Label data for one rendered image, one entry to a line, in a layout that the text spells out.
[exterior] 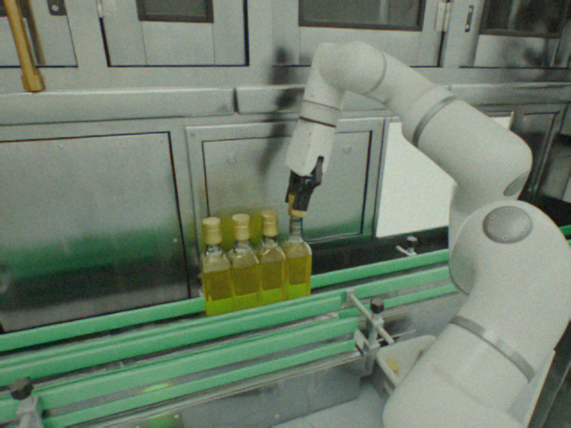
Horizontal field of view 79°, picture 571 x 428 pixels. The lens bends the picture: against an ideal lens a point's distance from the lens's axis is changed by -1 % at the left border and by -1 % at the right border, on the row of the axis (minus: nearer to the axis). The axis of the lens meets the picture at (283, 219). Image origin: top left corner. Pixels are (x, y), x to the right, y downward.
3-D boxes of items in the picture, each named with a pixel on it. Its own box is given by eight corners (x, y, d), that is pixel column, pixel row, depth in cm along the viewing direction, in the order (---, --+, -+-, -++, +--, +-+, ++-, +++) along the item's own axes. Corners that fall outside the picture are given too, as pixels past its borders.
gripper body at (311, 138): (291, 108, 68) (277, 163, 72) (313, 114, 59) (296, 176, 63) (324, 117, 71) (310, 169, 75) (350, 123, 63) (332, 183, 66)
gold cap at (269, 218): (275, 227, 73) (274, 209, 72) (280, 234, 70) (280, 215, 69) (258, 230, 72) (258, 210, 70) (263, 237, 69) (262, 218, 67)
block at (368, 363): (353, 344, 84) (356, 321, 81) (375, 374, 76) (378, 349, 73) (340, 348, 83) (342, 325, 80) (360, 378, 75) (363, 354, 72)
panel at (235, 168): (481, 218, 113) (507, 110, 99) (488, 222, 110) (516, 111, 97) (199, 266, 86) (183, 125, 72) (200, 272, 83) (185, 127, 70)
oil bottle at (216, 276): (231, 325, 81) (225, 242, 72) (236, 341, 76) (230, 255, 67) (207, 330, 79) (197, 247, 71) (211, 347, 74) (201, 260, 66)
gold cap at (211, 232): (220, 235, 70) (219, 215, 68) (223, 242, 67) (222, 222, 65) (202, 238, 69) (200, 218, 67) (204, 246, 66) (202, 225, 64)
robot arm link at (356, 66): (403, 54, 56) (368, 36, 50) (383, 119, 59) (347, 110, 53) (336, 50, 67) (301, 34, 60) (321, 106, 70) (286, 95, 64)
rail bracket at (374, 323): (351, 316, 83) (356, 271, 78) (393, 369, 68) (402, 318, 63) (340, 319, 82) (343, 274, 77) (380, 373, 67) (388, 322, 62)
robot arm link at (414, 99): (406, 149, 48) (322, 78, 59) (448, 158, 56) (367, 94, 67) (448, 93, 43) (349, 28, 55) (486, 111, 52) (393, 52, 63)
